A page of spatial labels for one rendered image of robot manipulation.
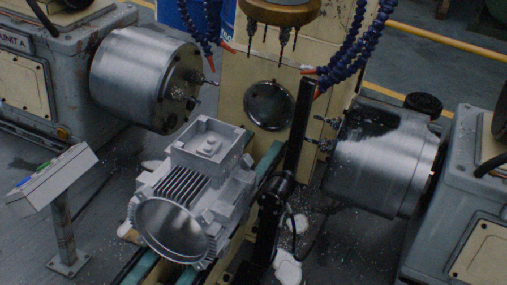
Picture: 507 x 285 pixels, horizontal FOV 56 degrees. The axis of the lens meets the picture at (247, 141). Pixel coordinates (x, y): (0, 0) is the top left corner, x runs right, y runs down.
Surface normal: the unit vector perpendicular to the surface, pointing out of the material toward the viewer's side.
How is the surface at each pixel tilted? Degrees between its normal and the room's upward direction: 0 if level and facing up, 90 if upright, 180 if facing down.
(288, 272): 0
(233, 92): 90
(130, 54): 36
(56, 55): 90
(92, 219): 0
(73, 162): 50
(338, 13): 90
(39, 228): 0
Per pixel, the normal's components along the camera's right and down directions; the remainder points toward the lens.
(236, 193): 0.11, -0.79
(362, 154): -0.28, 0.02
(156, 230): 0.70, -0.36
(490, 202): -0.39, 0.51
